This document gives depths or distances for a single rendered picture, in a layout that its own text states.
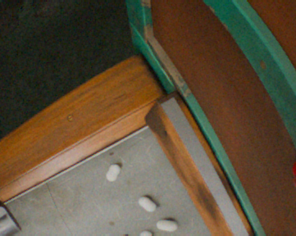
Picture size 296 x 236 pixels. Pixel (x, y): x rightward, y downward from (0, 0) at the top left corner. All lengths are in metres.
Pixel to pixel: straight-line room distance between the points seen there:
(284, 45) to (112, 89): 0.56
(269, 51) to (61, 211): 0.60
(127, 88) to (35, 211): 0.30
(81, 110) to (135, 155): 0.12
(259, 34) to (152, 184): 0.54
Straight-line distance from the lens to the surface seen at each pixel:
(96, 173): 0.81
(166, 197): 0.79
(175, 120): 0.69
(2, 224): 0.70
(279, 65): 0.29
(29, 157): 0.82
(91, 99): 0.81
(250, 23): 0.30
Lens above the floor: 1.53
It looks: 75 degrees down
